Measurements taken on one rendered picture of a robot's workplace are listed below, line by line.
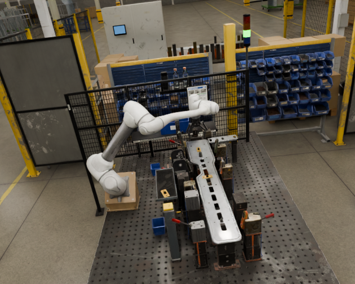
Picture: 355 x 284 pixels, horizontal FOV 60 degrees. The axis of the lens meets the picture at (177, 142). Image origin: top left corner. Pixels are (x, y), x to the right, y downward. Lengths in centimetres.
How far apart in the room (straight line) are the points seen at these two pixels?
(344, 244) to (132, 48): 729
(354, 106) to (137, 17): 598
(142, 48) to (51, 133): 490
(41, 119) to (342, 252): 404
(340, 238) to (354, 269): 38
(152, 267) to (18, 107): 327
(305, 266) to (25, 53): 391
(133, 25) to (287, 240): 751
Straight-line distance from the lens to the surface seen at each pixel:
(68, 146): 488
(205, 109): 256
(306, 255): 239
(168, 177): 228
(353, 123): 519
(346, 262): 338
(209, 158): 277
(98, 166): 260
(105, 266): 241
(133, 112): 233
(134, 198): 274
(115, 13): 902
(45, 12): 649
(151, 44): 902
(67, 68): 440
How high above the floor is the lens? 243
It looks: 27 degrees down
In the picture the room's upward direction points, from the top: 7 degrees counter-clockwise
